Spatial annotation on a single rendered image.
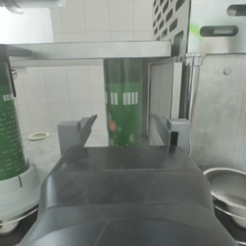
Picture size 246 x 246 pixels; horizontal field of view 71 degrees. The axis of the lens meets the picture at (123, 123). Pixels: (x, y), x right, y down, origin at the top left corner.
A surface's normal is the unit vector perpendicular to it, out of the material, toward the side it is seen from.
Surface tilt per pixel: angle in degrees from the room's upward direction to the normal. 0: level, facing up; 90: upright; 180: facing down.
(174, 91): 90
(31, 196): 0
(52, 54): 90
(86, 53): 90
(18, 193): 90
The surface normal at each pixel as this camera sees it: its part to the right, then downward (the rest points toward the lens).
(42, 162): -0.02, -0.96
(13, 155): 0.86, 0.13
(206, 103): 0.00, 0.29
